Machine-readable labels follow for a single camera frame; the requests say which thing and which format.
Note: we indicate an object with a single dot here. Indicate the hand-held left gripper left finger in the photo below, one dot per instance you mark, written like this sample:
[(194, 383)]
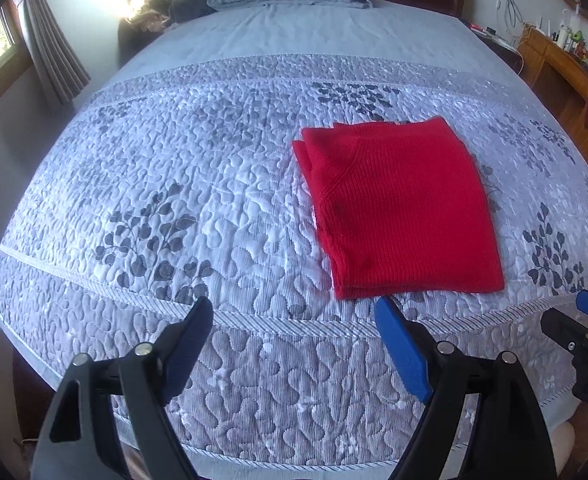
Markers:
[(186, 355)]

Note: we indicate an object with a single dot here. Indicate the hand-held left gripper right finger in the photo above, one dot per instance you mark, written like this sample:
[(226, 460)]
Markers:
[(399, 345)]

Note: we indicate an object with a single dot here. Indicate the red knitted sweater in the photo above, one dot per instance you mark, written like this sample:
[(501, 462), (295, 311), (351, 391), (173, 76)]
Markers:
[(399, 210)]

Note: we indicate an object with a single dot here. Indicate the person's bare leg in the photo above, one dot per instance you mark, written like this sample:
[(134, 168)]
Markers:
[(563, 452)]

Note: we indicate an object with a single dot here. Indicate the grey floral quilted bedspread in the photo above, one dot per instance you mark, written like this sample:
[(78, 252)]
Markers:
[(174, 160)]

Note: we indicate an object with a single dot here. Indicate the wooden dresser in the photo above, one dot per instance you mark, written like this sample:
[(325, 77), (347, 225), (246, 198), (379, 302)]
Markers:
[(549, 70)]

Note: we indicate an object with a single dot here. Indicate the white bottle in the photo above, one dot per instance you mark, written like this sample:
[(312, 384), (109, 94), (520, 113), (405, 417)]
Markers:
[(566, 37)]

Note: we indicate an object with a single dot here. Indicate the cluttered dark nightstand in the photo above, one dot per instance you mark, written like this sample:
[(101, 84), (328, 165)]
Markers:
[(491, 37)]

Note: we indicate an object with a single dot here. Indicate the dark bedside table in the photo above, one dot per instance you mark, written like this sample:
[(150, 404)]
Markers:
[(129, 37)]

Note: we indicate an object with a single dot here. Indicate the grey curtain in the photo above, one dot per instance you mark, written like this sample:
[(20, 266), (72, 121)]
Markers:
[(54, 55)]

